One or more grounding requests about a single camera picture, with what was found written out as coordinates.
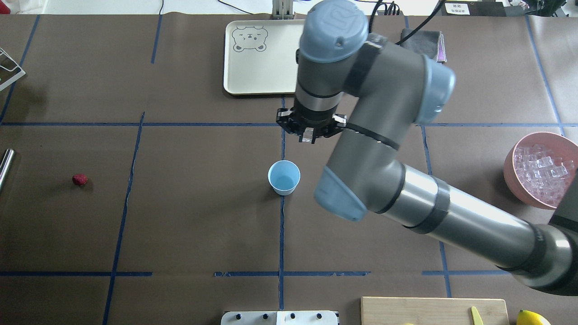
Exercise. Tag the folded grey cloth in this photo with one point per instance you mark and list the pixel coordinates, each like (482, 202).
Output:
(428, 43)

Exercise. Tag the cream bear tray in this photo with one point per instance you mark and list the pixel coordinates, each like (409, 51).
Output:
(260, 56)

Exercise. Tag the yellow plastic knife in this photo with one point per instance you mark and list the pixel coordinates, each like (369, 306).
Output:
(475, 316)

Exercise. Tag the white pillar with base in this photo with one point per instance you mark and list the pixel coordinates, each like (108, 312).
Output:
(303, 317)

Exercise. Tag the aluminium frame post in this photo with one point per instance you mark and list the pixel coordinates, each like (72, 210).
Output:
(282, 9)

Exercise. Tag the clear ice cube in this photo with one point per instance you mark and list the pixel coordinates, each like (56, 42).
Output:
(308, 135)

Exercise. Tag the red strawberry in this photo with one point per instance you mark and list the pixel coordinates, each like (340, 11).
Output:
(79, 179)

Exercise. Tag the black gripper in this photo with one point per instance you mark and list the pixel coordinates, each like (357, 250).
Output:
(310, 122)

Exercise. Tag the white cup rack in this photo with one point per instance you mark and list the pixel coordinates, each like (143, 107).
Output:
(10, 71)

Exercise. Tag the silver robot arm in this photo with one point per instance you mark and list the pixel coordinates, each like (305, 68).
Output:
(370, 92)

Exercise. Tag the light blue cup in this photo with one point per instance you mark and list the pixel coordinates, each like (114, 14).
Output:
(284, 176)

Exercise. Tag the bamboo cutting board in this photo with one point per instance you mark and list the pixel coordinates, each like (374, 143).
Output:
(431, 311)

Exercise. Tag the steel muddler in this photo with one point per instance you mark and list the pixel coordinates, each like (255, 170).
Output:
(6, 163)

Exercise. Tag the pink bowl of ice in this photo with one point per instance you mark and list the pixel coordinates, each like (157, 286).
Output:
(540, 167)

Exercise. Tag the yellow lemon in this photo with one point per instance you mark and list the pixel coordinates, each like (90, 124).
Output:
(526, 317)

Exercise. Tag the black box with label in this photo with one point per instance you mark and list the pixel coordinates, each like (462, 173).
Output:
(473, 8)

